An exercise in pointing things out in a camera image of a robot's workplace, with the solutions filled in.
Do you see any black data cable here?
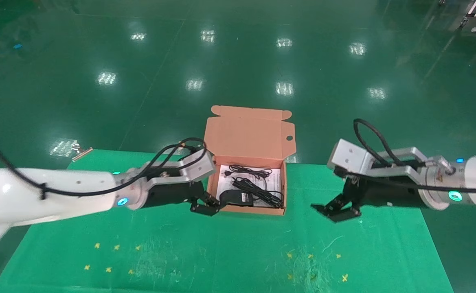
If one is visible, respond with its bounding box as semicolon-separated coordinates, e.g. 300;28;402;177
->
232;176;284;208

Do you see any green table cloth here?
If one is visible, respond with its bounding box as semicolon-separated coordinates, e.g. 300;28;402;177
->
0;149;454;293

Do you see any orange cardboard box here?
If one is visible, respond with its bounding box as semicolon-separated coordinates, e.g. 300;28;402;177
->
203;105;296;216

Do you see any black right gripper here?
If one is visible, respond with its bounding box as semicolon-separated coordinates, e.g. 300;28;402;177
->
311;175;430;223

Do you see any metal binder clip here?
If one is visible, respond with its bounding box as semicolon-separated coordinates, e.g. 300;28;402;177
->
72;146;94;162

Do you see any black wired mouse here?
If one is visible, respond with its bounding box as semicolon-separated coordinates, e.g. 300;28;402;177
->
219;164;273;208

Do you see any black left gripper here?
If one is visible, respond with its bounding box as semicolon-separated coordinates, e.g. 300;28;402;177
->
145;180;223;216

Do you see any white printed instruction sheet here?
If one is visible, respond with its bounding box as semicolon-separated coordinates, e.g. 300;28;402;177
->
215;164;282;208

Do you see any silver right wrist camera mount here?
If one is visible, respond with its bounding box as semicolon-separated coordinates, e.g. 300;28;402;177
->
327;138;452;192

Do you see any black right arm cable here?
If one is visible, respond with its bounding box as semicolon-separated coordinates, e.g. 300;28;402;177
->
336;119;476;194

